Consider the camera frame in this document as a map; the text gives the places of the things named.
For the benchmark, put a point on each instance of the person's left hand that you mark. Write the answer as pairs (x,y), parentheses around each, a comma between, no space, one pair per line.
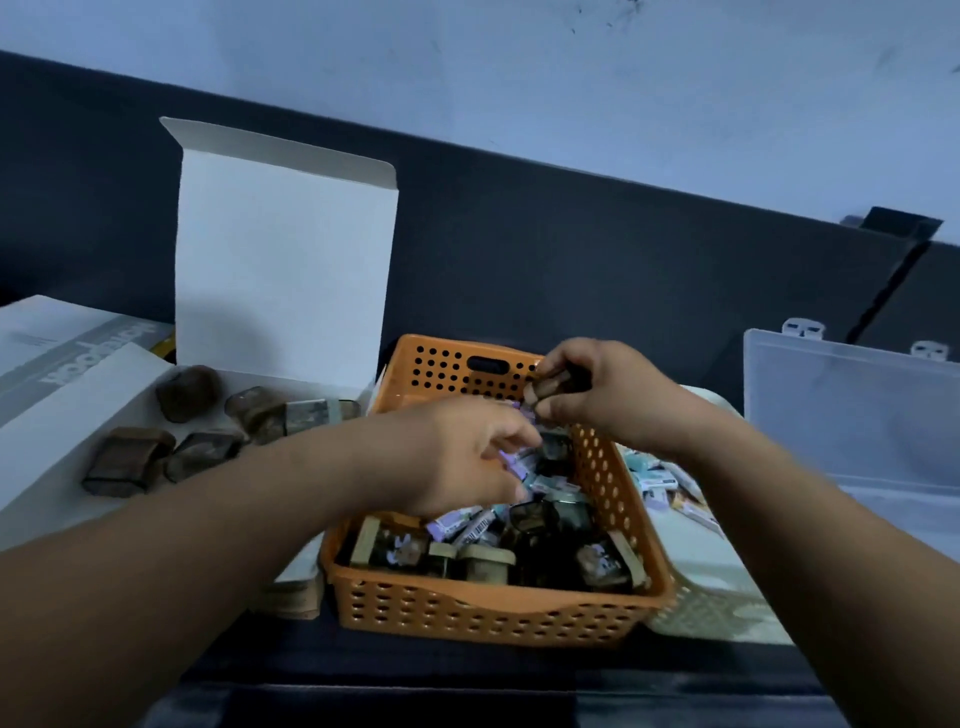
(442,465)

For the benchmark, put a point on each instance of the person's right hand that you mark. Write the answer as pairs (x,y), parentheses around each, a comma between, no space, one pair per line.
(637,405)

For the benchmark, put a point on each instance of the pile of small tubes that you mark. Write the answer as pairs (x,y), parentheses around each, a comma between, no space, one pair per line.
(656,476)
(457,521)

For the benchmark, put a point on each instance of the pile of items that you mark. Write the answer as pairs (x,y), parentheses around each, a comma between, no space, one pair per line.
(480,566)

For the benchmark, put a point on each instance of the clear plastic organizer case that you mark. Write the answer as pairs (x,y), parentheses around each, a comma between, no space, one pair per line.
(847,420)

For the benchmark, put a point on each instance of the dark opaque small brown box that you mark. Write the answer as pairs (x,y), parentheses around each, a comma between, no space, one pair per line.
(127,463)

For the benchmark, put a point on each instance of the person's right forearm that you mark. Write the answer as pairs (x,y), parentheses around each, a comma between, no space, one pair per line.
(840,570)

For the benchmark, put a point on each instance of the person's left forearm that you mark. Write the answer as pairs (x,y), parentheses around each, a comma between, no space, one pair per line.
(150,585)

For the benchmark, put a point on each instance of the white cardboard box open lid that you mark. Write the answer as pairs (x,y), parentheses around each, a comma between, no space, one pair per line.
(285,262)

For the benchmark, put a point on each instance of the orange plastic basket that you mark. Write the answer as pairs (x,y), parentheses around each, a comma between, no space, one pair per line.
(487,607)

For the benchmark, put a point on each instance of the wide black shelf back panel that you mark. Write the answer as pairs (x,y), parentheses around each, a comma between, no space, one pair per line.
(562,262)

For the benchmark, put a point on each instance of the white perforated plastic basket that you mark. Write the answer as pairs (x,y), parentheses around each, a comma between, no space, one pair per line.
(712,600)

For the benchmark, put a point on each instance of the yellow flat packet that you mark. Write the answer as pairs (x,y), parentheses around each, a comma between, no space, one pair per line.
(165,350)

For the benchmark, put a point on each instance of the narrow black shelf back panel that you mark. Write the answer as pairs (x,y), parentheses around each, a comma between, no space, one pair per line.
(930,300)

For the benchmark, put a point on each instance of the black slotted shelf upright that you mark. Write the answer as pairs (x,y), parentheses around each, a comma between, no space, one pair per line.
(900,223)

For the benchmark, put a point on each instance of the white grey-banded notebook package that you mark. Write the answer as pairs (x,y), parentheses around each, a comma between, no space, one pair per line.
(37,330)

